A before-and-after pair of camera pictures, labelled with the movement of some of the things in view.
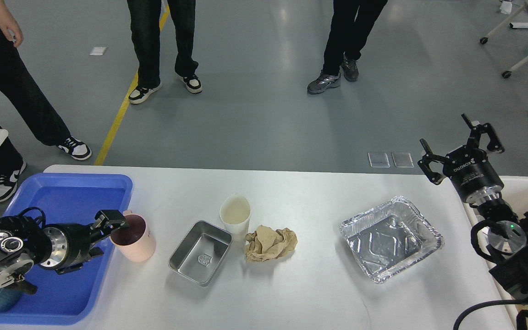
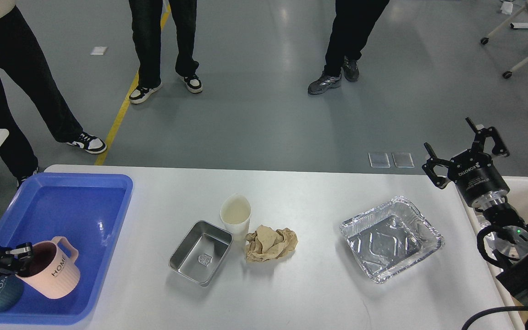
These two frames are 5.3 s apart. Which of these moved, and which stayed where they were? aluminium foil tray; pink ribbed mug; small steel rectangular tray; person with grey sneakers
Moved: pink ribbed mug
Stayed: aluminium foil tray; small steel rectangular tray; person with grey sneakers
